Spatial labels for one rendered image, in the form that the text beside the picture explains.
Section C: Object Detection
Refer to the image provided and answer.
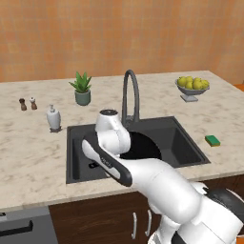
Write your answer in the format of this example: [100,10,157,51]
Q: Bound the dark grey sink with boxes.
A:
[65,115,212,185]

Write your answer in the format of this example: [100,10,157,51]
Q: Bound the grey footed fruit bowl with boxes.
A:
[174,79,211,103]

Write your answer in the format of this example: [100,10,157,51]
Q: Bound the green and yellow sponge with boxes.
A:
[204,134,221,148]

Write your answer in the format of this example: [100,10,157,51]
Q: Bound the green plant in grey pot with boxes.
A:
[69,71,93,107]

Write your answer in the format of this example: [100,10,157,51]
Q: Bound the white soap dispenser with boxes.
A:
[46,104,63,133]

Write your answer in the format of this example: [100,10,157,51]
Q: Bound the brown pepper shaker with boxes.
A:
[18,97,28,112]

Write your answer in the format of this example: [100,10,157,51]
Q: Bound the white-topped brown salt shaker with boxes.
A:
[29,96,38,111]

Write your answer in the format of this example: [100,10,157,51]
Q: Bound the black dishwasher handle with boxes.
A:
[0,219,34,238]

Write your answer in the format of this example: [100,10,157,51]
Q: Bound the black pan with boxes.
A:
[119,131,163,161]

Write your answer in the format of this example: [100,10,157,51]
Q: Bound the grey dishwasher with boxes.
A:
[0,205,59,244]

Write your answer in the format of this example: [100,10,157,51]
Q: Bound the dark grey curved tap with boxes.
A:
[121,69,141,129]

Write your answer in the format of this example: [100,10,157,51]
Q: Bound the silver cupboard handle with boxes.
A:
[131,212,138,240]
[145,209,153,238]

